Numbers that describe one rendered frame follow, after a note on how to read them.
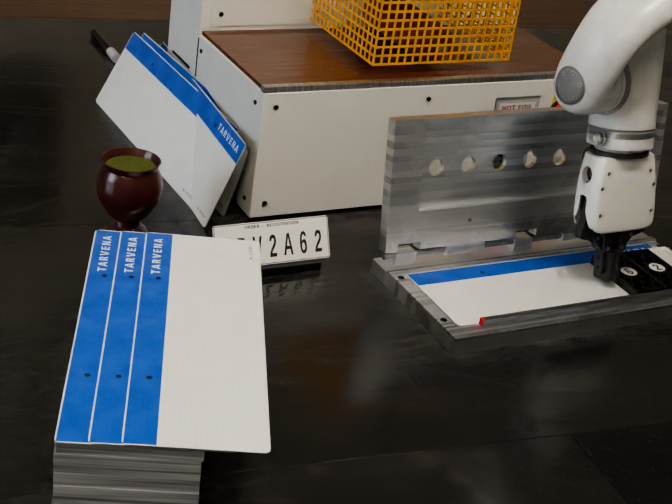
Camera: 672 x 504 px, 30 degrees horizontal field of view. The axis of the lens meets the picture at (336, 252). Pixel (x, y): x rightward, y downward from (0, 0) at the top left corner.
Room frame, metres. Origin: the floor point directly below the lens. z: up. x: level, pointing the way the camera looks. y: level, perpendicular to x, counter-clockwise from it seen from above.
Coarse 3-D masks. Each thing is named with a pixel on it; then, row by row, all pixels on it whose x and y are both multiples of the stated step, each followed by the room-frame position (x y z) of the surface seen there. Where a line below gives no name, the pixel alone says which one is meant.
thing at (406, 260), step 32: (384, 256) 1.43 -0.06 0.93; (416, 256) 1.47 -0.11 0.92; (448, 256) 1.49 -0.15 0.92; (480, 256) 1.50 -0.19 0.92; (512, 256) 1.51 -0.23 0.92; (416, 288) 1.38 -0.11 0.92; (448, 320) 1.31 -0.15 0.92; (544, 320) 1.35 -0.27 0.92; (576, 320) 1.36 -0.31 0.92; (608, 320) 1.39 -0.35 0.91; (640, 320) 1.42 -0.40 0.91
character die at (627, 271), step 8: (592, 256) 1.53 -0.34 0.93; (624, 256) 1.54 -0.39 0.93; (592, 264) 1.52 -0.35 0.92; (624, 264) 1.52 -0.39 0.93; (632, 264) 1.52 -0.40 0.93; (624, 272) 1.49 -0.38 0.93; (632, 272) 1.50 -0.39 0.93; (640, 272) 1.50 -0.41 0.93; (624, 280) 1.47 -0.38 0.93; (632, 280) 1.48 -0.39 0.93; (640, 280) 1.48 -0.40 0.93; (648, 280) 1.48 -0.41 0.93; (656, 280) 1.48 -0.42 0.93; (624, 288) 1.46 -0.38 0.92; (632, 288) 1.45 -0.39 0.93; (640, 288) 1.45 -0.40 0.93; (648, 288) 1.46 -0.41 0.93; (656, 288) 1.46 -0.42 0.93; (664, 288) 1.47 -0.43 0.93
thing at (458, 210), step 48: (432, 144) 1.48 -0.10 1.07; (480, 144) 1.52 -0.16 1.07; (528, 144) 1.56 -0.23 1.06; (576, 144) 1.60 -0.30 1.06; (384, 192) 1.45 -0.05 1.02; (432, 192) 1.48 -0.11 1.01; (480, 192) 1.52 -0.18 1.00; (528, 192) 1.56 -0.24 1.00; (384, 240) 1.43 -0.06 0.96; (432, 240) 1.46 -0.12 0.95; (480, 240) 1.50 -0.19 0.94
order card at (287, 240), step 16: (240, 224) 1.40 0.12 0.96; (256, 224) 1.41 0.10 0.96; (272, 224) 1.42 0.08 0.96; (288, 224) 1.43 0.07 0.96; (304, 224) 1.45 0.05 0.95; (320, 224) 1.46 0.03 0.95; (256, 240) 1.41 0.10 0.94; (272, 240) 1.42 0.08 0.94; (288, 240) 1.43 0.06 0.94; (304, 240) 1.44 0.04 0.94; (320, 240) 1.45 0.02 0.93; (272, 256) 1.41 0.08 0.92; (288, 256) 1.42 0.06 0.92; (304, 256) 1.43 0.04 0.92; (320, 256) 1.44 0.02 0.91
